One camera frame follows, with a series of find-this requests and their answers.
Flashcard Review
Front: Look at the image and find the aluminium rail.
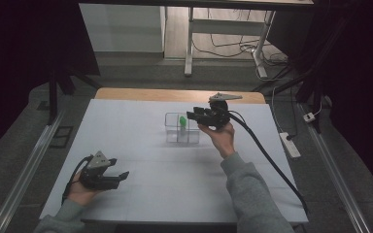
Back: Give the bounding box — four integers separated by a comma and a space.
0, 108, 67, 233
296, 102, 372, 233

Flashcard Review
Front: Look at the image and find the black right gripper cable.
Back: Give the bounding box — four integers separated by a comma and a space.
227, 110, 309, 216

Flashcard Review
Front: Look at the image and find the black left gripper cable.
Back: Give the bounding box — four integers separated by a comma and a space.
61, 154, 93, 206

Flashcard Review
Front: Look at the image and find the black rectangular floor frame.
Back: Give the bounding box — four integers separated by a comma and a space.
49, 125, 75, 150

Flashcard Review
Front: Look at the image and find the white table cover sheet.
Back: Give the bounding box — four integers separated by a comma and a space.
39, 98, 309, 224

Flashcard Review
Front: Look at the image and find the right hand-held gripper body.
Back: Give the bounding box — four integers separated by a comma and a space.
192, 91, 244, 131

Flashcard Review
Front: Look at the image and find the white power strip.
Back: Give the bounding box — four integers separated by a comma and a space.
279, 131, 302, 159

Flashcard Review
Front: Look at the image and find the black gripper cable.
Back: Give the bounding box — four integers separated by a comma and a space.
227, 110, 309, 216
61, 154, 93, 206

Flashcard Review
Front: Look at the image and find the person's left hand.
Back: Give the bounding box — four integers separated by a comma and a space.
66, 180, 104, 208

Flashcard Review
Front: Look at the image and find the green translucent plastic stick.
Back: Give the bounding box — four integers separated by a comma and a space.
178, 115, 188, 135

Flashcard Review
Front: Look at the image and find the clear plastic compartment box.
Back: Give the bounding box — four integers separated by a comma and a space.
164, 112, 201, 145

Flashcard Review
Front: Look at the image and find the person's right hand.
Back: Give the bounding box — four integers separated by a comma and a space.
197, 121, 237, 160

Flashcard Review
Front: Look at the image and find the white metal frame stand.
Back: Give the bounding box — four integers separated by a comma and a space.
192, 9, 289, 83

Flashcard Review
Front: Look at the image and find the white-legged desk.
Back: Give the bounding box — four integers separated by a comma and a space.
79, 0, 315, 79

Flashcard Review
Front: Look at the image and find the white cabinet panel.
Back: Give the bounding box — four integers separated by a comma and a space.
79, 3, 167, 53

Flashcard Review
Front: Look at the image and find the black stand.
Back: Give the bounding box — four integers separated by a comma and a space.
252, 61, 325, 134
46, 62, 103, 126

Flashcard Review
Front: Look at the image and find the wooden table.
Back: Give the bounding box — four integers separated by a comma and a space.
93, 86, 267, 105

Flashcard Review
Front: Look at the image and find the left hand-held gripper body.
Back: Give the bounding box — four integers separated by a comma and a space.
79, 150, 121, 191

